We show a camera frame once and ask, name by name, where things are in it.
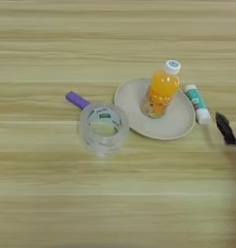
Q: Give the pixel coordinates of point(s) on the orange juice bottle white cap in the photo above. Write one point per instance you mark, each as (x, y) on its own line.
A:
(160, 93)

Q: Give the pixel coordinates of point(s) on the clear adhesive tape roll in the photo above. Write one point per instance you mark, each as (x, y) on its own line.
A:
(103, 145)

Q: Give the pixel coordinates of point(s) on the round beige plate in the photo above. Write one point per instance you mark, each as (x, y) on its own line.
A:
(178, 119)

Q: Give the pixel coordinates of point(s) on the green white glue stick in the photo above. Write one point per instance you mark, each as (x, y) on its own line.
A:
(197, 101)

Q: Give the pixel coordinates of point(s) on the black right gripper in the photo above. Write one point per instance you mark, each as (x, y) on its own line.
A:
(234, 142)

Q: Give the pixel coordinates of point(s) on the purple rectangular eraser block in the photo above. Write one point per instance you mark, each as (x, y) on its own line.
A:
(76, 99)

